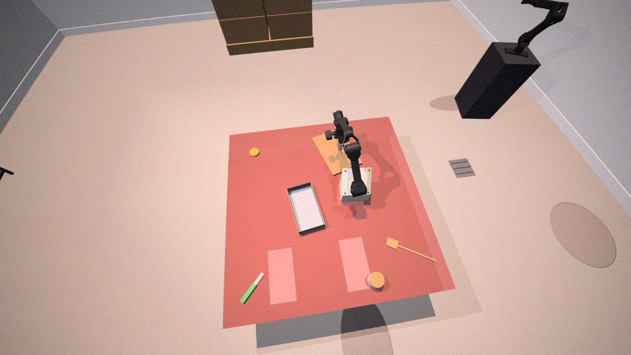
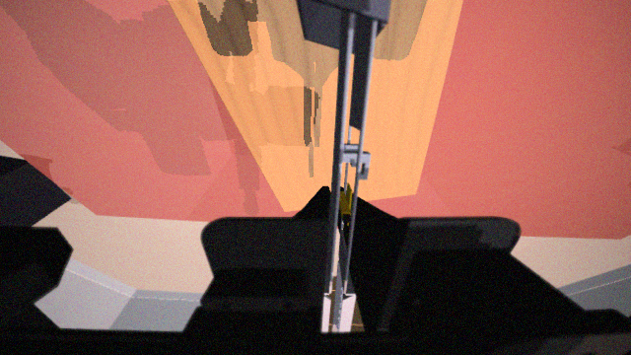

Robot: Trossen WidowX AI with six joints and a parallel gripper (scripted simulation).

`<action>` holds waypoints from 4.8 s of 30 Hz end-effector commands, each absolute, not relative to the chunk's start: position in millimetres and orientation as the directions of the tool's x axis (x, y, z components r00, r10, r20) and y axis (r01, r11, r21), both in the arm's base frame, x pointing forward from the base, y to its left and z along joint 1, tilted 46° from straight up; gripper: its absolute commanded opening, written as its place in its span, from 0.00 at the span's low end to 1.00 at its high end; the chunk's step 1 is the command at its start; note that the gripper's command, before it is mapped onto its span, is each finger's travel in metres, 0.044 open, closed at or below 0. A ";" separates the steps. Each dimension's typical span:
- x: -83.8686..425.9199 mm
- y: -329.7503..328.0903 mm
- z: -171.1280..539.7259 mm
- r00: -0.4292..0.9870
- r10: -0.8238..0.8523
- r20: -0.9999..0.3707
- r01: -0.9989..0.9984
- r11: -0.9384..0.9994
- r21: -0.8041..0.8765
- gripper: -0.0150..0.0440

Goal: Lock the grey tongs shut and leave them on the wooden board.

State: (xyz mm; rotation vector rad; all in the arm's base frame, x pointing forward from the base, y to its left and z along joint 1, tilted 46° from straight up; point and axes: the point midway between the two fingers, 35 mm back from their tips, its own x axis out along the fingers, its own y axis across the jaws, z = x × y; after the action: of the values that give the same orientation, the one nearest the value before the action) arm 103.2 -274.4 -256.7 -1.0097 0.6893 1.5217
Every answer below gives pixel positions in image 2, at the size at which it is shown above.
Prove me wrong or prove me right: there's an orange flat board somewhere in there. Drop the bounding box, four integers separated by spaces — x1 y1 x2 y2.
168 0 463 212

